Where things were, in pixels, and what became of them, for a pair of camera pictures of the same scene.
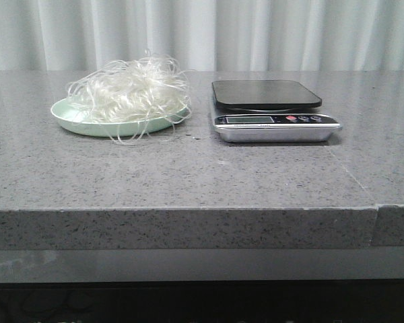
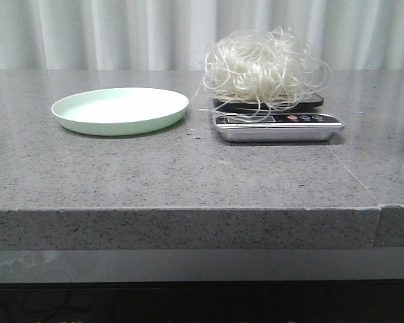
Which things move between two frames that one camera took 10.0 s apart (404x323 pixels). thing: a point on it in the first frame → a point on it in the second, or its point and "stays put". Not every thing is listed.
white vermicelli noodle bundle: [135, 99] → [264, 69]
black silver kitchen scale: [282, 111] stays put
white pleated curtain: [204, 35] stays put
